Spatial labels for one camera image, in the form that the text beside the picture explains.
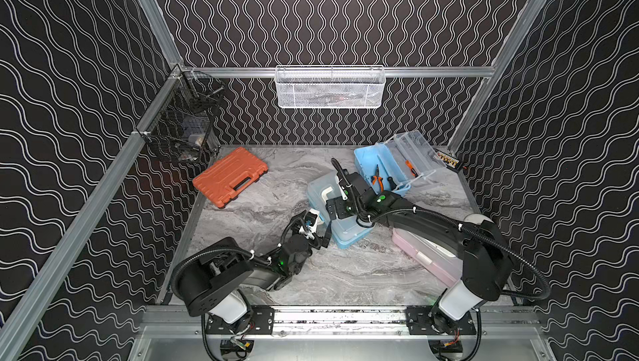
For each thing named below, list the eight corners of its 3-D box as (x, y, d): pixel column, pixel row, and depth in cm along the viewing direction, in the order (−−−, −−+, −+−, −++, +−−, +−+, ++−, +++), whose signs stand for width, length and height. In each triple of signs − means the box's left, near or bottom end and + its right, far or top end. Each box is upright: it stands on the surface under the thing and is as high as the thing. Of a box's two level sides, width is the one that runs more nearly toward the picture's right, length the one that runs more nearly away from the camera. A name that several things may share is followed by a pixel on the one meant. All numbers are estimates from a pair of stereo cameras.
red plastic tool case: (196, 187, 108) (191, 179, 104) (242, 153, 121) (239, 145, 116) (223, 210, 101) (218, 203, 96) (269, 172, 113) (267, 164, 109)
